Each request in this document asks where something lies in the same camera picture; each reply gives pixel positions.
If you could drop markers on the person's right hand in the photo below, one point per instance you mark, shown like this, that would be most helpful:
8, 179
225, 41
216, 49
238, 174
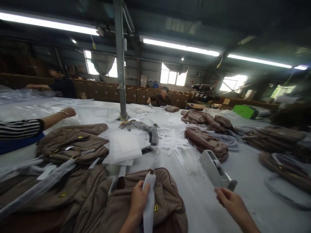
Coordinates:
230, 200

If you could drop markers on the person's left hand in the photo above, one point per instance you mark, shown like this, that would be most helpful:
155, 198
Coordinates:
137, 201

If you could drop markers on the person's left thumb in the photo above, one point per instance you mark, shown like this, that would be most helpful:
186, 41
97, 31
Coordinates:
147, 195

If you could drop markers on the person's left fingers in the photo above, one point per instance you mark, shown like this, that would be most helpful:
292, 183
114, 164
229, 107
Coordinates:
139, 185

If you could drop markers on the person's right fingers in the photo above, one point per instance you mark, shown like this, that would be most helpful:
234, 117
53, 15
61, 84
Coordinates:
220, 194

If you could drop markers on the brown fleece handbag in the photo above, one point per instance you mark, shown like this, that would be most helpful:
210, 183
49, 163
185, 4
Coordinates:
167, 194

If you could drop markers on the grey tape dispenser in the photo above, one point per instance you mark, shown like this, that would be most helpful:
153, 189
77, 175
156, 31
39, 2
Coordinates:
213, 167

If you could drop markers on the stack of white foam sheets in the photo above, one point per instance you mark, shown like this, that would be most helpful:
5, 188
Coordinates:
124, 148

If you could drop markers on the black and white patterned cloth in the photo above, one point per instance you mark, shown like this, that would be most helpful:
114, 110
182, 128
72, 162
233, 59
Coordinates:
149, 132

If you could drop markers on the pile of brown bags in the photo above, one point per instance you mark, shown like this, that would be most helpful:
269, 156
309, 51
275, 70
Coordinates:
73, 145
279, 143
206, 140

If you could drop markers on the pile of white foam strips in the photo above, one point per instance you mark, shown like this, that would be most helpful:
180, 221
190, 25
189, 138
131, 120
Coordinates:
175, 140

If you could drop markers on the small brown bag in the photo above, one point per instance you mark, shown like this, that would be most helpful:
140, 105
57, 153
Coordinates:
172, 109

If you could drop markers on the green plastic object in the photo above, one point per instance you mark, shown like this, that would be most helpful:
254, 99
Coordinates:
244, 111

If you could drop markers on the row of brown cartons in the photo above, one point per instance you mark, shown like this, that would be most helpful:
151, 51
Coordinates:
136, 93

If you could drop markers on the rack of hanging bags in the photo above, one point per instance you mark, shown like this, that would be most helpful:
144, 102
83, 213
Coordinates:
204, 91

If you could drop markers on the bright window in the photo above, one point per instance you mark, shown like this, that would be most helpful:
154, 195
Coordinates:
233, 83

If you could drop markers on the window with grey curtain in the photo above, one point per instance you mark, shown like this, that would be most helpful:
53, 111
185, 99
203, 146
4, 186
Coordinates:
173, 76
111, 69

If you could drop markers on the grey metal pole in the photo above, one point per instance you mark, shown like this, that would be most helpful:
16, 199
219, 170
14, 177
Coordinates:
120, 60

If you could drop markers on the long fluorescent ceiling light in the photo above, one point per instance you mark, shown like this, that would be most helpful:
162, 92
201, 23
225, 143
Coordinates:
179, 46
48, 23
258, 60

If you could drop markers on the pile of clear plastic bags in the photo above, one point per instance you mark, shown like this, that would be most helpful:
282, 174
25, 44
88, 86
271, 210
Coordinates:
21, 94

